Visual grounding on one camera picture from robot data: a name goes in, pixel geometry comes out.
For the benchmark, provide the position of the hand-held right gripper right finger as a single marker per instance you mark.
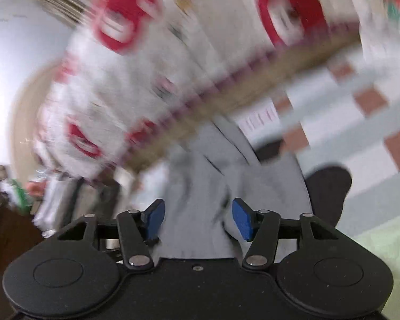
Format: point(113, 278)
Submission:
point(242, 218)

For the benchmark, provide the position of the checked bed sheet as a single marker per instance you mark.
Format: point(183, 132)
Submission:
point(353, 130)

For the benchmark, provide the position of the floral patchwork quilt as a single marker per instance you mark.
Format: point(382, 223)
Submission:
point(386, 10)

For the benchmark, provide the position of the tan mattress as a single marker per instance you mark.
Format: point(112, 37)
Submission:
point(246, 86)

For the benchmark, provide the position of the grey garment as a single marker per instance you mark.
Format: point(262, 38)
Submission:
point(203, 186)

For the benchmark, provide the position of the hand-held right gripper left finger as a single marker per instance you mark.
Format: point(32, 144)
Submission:
point(155, 218)

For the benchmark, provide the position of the light green blanket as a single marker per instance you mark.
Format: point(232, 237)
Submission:
point(390, 250)

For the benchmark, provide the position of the white plastic bag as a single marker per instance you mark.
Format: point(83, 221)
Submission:
point(56, 200)

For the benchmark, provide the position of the white red printed blanket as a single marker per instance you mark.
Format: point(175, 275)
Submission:
point(200, 33)

